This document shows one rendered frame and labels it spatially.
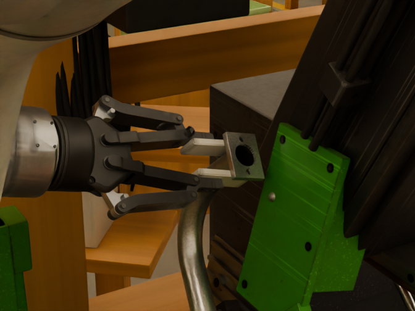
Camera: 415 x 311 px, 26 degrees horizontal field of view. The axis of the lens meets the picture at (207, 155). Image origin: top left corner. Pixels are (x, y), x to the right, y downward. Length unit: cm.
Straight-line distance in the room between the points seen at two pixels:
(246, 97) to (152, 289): 40
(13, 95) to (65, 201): 69
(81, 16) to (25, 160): 50
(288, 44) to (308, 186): 50
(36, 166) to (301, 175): 29
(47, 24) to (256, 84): 87
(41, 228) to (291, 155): 39
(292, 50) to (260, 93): 26
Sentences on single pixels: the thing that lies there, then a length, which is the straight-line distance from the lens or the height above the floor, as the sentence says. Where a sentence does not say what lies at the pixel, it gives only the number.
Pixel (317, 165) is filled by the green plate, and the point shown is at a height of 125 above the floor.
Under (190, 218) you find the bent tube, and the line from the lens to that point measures 106.
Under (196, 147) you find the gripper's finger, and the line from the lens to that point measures 98.
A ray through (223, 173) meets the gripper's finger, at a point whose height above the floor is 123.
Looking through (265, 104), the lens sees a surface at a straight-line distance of 115.
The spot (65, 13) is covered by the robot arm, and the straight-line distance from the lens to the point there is 35.
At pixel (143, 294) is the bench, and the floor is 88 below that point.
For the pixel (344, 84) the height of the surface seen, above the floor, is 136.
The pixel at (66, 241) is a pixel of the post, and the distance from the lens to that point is 124.
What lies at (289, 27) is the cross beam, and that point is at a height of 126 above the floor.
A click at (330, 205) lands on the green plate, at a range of 93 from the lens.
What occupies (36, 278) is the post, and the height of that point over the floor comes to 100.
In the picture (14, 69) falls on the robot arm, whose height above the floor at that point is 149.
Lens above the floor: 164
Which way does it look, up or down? 24 degrees down
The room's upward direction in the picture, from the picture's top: straight up
